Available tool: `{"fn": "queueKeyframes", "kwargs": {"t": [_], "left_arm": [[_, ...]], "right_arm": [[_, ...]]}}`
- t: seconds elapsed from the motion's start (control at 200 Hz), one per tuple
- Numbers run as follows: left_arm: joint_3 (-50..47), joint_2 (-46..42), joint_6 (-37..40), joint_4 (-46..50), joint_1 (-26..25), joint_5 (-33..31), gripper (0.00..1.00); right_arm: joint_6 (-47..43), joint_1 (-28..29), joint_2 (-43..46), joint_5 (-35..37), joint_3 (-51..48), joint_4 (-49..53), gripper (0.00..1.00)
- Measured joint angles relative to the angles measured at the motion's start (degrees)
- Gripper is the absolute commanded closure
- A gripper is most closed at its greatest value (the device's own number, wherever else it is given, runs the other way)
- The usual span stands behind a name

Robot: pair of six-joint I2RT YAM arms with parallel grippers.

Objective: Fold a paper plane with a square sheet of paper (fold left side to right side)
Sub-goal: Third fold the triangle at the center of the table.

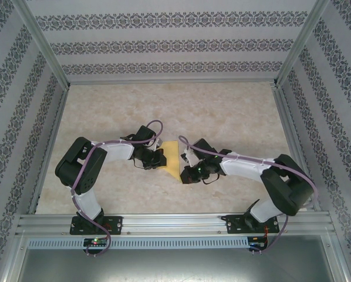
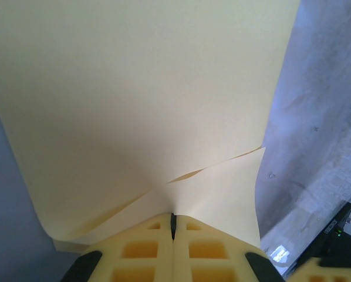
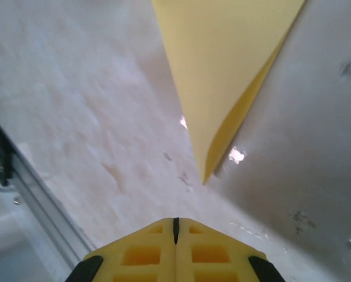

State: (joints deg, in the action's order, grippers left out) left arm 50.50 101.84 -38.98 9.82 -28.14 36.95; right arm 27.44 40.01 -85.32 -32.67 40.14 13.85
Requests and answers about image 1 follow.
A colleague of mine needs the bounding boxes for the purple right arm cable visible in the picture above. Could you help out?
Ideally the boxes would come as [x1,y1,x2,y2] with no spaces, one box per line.
[178,135,317,255]

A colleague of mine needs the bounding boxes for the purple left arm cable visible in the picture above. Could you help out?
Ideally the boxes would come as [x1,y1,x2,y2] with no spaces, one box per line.
[70,119,166,258]

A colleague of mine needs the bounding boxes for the aluminium mounting rail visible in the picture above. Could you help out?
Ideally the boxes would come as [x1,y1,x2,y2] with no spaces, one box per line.
[15,213,333,236]

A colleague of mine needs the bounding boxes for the circuit board with green light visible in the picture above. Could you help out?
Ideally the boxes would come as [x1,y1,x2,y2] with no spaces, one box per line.
[83,237,108,247]

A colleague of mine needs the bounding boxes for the thin black right gripper cable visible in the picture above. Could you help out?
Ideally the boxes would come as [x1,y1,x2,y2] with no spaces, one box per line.
[203,172,220,185]

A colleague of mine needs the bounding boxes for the aluminium frame post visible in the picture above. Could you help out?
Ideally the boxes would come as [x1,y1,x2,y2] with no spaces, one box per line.
[274,0,330,88]
[12,0,71,89]

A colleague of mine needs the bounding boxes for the slotted grey cable duct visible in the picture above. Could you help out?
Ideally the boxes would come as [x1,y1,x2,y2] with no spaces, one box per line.
[27,236,249,250]

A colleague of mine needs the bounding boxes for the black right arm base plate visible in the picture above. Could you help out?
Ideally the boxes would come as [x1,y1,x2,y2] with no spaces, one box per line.
[225,214,281,235]

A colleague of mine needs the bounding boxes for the yellow cloth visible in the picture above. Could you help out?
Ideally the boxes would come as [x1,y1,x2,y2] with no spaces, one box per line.
[159,140,184,185]

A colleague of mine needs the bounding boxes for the grey metal sheet panel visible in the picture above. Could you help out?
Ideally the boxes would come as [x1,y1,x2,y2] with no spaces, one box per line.
[16,248,346,282]

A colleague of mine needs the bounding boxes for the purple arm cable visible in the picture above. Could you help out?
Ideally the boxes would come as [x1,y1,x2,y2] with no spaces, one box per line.
[70,119,166,258]
[178,135,317,255]

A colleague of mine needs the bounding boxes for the thin black left gripper cable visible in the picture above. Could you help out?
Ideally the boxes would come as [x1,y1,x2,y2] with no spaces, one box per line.
[133,157,149,170]

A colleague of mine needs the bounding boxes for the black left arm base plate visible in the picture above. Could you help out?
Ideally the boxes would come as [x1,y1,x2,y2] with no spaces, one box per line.
[70,216,124,236]

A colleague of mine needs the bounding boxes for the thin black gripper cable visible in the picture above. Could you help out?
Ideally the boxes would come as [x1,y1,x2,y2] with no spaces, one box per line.
[133,157,149,170]
[203,172,220,185]

